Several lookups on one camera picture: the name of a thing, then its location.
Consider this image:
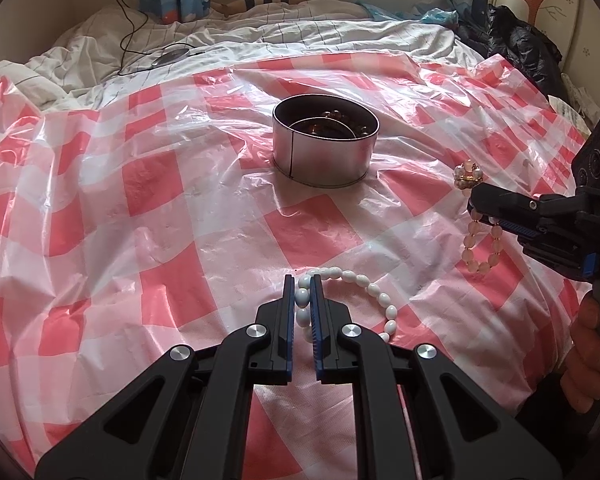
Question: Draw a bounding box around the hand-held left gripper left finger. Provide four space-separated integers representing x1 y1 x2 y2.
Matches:
34 275 297 480

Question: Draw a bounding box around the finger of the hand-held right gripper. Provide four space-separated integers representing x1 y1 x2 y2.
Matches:
497 218 587 257
467 182 580 224

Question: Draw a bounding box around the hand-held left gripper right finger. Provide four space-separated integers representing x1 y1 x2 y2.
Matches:
309 275 564 480

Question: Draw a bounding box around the white bead bracelet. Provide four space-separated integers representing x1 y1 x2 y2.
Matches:
294 267 401 344

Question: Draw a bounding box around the pink bead bracelet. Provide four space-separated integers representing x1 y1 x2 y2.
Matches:
453 159 505 276

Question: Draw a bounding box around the round metal tin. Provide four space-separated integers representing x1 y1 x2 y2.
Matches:
271 95 381 189

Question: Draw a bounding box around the person's right hand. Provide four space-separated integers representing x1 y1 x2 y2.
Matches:
562 287 600 414

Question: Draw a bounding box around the pile of papers and cloths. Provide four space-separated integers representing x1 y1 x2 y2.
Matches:
550 74 600 137

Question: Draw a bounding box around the black jacket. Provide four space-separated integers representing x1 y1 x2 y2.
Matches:
454 0 572 102

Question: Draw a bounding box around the wardrobe with tree print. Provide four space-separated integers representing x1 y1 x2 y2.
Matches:
489 0 600 113

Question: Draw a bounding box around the red white checkered plastic sheet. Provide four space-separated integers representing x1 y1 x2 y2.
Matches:
0 52 600 480

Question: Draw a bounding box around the blue plastic bag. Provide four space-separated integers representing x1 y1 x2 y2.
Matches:
414 7 462 27

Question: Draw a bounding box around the white striped bed sheet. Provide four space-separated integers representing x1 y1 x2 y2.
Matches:
0 2 487 112

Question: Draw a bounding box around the round grey disc device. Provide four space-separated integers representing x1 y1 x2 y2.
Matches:
152 47 192 67

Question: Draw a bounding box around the striped plush toy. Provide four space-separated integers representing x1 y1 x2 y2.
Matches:
209 0 327 17

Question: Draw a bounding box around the dark amber bead bracelet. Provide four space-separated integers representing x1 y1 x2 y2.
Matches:
292 108 376 140

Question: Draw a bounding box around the black cable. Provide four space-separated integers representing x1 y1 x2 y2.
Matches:
105 0 212 79

